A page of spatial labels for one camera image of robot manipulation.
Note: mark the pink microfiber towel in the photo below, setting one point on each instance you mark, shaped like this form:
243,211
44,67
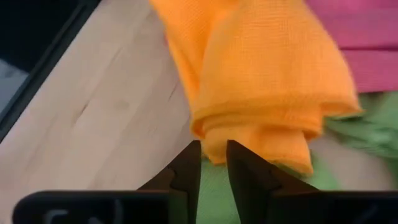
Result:
367,31

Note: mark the large green microfiber towel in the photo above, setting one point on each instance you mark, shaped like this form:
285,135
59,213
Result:
367,130

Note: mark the orange microfiber towel with label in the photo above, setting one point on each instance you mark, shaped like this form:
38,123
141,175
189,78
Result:
255,77

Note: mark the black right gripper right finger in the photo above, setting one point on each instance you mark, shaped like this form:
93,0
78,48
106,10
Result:
252,177

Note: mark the black bulky floor object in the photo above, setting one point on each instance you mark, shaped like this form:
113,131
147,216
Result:
25,25

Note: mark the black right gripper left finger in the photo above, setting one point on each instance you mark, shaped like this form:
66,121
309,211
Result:
183,177

